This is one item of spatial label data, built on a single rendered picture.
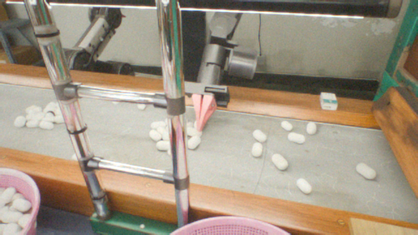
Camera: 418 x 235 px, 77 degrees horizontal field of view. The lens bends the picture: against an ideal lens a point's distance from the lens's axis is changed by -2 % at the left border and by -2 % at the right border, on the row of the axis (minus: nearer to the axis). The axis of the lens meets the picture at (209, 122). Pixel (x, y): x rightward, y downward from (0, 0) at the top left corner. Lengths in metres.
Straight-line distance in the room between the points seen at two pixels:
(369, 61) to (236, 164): 2.42
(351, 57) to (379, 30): 0.30
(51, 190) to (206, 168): 0.30
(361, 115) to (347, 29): 1.99
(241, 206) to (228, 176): 0.10
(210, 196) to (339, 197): 0.23
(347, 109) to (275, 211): 0.41
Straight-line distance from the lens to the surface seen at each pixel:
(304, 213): 0.46
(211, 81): 0.59
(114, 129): 0.69
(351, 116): 0.76
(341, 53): 2.77
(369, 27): 2.77
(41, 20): 0.35
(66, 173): 0.56
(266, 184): 0.52
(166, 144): 0.58
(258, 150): 0.57
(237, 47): 0.66
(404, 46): 0.80
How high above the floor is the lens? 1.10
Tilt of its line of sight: 32 degrees down
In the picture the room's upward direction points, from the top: straight up
